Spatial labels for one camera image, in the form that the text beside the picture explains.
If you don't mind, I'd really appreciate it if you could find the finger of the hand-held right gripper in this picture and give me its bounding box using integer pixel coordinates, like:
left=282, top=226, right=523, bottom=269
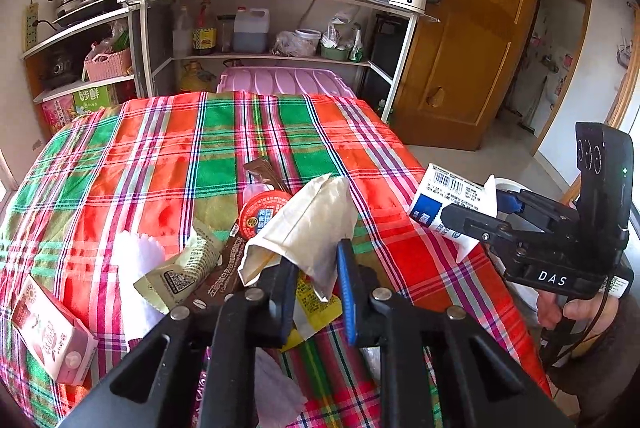
left=441, top=202, right=581, bottom=259
left=495, top=189, right=581, bottom=231

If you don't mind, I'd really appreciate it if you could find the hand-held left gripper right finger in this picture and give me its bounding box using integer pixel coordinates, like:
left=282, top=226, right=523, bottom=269
left=336, top=238, right=576, bottom=428

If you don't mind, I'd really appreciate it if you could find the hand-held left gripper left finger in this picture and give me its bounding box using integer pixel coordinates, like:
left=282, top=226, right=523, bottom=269
left=60, top=257, right=301, bottom=428

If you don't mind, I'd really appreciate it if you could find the yellow snack packet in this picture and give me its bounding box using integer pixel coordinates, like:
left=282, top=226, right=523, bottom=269
left=280, top=272, right=343, bottom=354

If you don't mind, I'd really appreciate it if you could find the white blue milk carton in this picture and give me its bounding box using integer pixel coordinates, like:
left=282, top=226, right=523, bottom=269
left=408, top=163, right=499, bottom=259

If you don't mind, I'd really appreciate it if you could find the white paper bag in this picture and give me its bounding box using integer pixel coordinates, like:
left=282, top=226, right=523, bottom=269
left=236, top=174, right=359, bottom=302

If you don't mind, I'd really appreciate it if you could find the person's right forearm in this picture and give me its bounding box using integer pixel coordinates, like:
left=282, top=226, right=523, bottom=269
left=547, top=303, right=640, bottom=428

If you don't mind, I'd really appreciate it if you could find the person's right hand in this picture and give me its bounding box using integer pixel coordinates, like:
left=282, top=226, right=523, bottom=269
left=536, top=290, right=608, bottom=335

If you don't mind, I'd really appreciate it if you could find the brown coffee sachet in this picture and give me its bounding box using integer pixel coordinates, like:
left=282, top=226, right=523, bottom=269
left=190, top=220, right=261, bottom=313

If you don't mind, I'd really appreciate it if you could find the red foil lid cup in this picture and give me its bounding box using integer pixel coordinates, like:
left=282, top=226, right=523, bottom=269
left=236, top=183, right=295, bottom=239

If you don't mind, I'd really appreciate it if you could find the white tissue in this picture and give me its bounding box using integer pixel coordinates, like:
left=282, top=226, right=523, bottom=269
left=254, top=348, right=308, bottom=428
left=111, top=230, right=173, bottom=341

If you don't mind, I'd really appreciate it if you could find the olive green wrapper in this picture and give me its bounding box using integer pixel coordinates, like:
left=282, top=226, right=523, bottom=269
left=132, top=218, right=226, bottom=315

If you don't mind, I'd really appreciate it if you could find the purple snack packet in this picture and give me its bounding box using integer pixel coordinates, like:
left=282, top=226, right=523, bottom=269
left=197, top=347, right=213, bottom=428

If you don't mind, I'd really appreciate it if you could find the dark brown wrapper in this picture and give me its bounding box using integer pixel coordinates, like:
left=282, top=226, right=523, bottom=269
left=242, top=157, right=296, bottom=196

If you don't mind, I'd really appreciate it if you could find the wooden door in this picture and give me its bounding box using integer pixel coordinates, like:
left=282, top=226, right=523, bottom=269
left=390, top=0, right=546, bottom=152

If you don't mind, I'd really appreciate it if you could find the plaid tablecloth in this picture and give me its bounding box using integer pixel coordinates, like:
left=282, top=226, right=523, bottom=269
left=0, top=90, right=553, bottom=428

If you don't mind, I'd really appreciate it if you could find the pink plastic lid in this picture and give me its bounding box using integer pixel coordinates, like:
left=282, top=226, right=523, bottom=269
left=216, top=66, right=358, bottom=99

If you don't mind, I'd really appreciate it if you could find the pink milk carton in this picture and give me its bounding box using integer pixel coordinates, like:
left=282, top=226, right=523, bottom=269
left=10, top=274, right=100, bottom=385

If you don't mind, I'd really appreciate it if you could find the green small basket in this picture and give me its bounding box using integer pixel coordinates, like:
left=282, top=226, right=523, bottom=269
left=320, top=42, right=353, bottom=62

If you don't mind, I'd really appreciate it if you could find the yellow oil bottle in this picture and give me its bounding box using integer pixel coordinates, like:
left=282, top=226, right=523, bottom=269
left=179, top=60, right=218, bottom=93

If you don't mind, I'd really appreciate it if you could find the white plastic tub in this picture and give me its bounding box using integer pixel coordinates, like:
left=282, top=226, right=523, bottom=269
left=295, top=28, right=322, bottom=57

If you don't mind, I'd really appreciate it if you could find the crumpled plastic bag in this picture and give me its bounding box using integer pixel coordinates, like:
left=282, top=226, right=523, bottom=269
left=272, top=30, right=303, bottom=57

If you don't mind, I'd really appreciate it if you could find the plastic jug dark liquid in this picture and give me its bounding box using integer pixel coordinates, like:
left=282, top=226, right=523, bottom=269
left=232, top=6, right=271, bottom=54

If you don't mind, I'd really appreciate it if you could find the dark glass jar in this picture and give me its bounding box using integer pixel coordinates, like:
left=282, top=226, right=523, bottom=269
left=216, top=14, right=236, bottom=53

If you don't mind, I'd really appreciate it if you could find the green cardboard box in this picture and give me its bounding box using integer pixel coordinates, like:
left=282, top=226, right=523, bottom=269
left=72, top=82, right=121, bottom=116

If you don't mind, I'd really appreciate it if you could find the red cap sauce bottle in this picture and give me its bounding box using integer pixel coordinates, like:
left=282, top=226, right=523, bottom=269
left=192, top=0, right=217, bottom=56

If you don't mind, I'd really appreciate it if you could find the clear plastic bottle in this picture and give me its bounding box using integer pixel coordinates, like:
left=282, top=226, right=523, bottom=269
left=172, top=5, right=195, bottom=58

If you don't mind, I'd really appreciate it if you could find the red cardboard box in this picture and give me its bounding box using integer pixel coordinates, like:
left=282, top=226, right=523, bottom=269
left=41, top=98, right=76, bottom=133

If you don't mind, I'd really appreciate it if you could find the pink plastic basket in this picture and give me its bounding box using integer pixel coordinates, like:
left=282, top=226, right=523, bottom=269
left=82, top=48, right=133, bottom=82

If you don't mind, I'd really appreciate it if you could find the metal shelf unit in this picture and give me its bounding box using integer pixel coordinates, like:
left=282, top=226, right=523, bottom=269
left=117, top=0, right=441, bottom=123

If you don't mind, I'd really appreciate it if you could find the low wooden shelf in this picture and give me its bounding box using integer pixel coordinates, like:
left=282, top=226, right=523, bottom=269
left=20, top=8, right=138, bottom=143

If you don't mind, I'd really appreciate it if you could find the black induction cooker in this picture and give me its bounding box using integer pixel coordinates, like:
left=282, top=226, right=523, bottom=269
left=52, top=0, right=146, bottom=28

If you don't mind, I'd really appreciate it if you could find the yellow power strip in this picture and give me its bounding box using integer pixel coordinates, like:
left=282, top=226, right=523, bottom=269
left=24, top=2, right=41, bottom=53

